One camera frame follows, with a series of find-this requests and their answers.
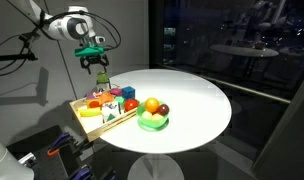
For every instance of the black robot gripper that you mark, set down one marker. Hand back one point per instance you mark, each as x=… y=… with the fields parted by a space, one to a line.
x=93 y=60

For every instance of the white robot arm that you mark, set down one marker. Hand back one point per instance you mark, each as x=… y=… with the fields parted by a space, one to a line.
x=62 y=26

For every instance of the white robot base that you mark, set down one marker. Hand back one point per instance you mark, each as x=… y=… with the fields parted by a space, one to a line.
x=7 y=163

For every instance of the purple block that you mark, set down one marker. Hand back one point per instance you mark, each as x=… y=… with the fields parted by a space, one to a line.
x=90 y=96

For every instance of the magenta block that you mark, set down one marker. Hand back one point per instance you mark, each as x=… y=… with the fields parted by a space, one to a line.
x=116 y=91

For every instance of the orange soft block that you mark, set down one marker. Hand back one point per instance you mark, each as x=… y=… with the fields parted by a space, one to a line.
x=106 y=98

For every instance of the orange block with red circle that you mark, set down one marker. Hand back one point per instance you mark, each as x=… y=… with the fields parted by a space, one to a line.
x=93 y=103

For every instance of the teal block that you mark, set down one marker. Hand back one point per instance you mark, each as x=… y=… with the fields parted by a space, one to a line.
x=119 y=100

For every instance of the blue embossed block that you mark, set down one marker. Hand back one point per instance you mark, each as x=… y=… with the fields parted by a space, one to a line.
x=128 y=92

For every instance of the wooden tray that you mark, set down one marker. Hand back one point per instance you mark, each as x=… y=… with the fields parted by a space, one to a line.
x=95 y=130

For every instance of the yellow toy banana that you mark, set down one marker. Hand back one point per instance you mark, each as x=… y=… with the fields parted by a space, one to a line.
x=88 y=112

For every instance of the white zebra print cube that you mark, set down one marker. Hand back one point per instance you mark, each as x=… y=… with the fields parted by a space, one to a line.
x=110 y=111

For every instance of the red toy tomato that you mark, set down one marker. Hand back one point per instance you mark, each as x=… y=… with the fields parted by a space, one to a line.
x=130 y=104

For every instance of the orange toy fruit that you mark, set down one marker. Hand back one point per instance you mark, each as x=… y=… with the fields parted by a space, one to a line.
x=152 y=104

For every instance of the pale yellow toy ball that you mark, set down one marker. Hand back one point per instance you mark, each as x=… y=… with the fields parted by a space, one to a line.
x=157 y=117
x=146 y=115

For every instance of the dark red toy plum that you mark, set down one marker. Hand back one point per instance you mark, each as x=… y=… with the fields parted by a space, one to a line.
x=163 y=109

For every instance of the green plastic bowl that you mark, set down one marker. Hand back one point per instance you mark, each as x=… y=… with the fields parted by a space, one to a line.
x=153 y=124

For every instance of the black spring clamp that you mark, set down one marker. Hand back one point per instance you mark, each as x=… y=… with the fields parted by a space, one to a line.
x=82 y=146

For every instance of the purple clamp with orange lever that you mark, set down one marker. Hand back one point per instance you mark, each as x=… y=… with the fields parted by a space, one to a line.
x=58 y=143

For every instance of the purple spring clamp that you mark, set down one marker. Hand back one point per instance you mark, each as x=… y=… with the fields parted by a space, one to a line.
x=81 y=173

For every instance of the black pegboard platform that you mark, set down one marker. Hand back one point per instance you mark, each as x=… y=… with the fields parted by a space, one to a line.
x=45 y=166

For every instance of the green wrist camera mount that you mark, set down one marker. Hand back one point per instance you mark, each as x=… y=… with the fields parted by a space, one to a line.
x=88 y=51

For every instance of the grey camera on stand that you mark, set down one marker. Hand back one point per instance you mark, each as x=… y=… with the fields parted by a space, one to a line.
x=25 y=36

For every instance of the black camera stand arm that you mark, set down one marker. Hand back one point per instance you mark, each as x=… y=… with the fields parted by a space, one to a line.
x=12 y=57

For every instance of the white table pedestal base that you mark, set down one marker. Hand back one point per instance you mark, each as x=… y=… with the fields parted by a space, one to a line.
x=155 y=168

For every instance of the metal window rail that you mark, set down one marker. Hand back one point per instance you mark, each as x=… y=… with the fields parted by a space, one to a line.
x=232 y=85

